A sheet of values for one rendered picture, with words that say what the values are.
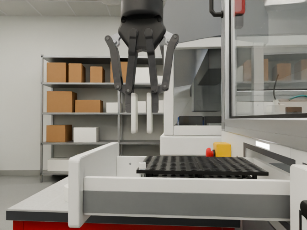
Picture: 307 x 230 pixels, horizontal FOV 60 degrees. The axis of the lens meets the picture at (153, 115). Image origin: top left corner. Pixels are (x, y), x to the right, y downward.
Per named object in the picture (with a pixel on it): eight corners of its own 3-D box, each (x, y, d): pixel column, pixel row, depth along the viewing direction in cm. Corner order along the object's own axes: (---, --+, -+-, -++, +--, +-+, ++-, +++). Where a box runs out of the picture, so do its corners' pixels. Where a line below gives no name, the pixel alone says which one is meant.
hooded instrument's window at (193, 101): (162, 134, 137) (162, 47, 137) (169, 126, 314) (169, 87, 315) (400, 136, 127) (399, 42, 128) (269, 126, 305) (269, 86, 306)
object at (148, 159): (136, 173, 46) (136, 169, 46) (146, 158, 64) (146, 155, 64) (146, 173, 46) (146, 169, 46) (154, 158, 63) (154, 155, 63)
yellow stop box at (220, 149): (214, 167, 82) (214, 143, 83) (211, 163, 90) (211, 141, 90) (231, 167, 82) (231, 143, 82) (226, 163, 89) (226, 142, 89)
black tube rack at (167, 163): (136, 206, 46) (136, 169, 46) (146, 182, 63) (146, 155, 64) (268, 210, 44) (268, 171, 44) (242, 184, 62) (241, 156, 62)
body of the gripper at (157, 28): (113, -10, 44) (113, 45, 44) (165, -13, 43) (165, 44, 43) (122, 8, 51) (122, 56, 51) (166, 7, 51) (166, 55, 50)
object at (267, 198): (82, 216, 43) (82, 177, 43) (117, 179, 68) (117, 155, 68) (346, 224, 39) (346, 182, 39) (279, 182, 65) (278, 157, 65)
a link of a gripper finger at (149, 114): (148, 94, 48) (152, 94, 48) (148, 133, 48) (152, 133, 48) (146, 92, 45) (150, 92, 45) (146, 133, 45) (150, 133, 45)
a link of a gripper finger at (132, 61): (138, 28, 45) (130, 28, 45) (130, 93, 45) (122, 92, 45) (141, 35, 49) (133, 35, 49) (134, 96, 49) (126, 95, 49)
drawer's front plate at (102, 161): (67, 229, 41) (68, 158, 41) (112, 183, 70) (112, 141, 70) (78, 229, 41) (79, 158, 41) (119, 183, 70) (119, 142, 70)
